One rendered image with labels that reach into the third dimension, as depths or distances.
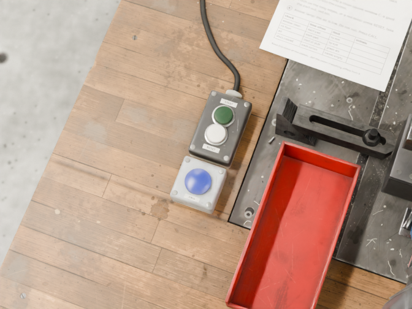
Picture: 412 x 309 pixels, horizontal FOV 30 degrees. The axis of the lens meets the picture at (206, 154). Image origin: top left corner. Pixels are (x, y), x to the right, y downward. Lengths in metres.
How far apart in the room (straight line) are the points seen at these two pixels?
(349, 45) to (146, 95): 0.34
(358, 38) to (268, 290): 0.43
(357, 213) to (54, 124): 1.25
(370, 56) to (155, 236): 0.44
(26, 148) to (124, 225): 1.09
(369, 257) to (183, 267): 0.27
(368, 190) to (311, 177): 0.09
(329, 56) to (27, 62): 1.27
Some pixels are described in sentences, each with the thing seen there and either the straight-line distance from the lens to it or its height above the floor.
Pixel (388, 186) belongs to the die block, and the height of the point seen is 0.94.
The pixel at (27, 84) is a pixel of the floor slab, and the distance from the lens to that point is 2.31.
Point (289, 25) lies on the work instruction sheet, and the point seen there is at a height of 0.90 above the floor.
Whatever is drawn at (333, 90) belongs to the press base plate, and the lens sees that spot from 1.23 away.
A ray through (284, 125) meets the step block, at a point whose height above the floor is 0.95.
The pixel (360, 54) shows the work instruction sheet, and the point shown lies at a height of 0.90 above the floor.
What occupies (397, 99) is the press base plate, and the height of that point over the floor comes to 0.90.
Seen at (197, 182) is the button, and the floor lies 0.94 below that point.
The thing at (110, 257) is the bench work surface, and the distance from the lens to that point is 1.17.
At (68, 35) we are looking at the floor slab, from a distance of 2.34.
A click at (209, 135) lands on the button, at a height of 0.94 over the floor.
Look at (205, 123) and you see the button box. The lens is 1.18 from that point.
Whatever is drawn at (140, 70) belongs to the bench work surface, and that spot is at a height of 0.90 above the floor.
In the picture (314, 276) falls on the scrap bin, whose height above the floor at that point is 0.90.
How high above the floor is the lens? 2.03
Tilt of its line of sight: 72 degrees down
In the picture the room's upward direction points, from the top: 12 degrees counter-clockwise
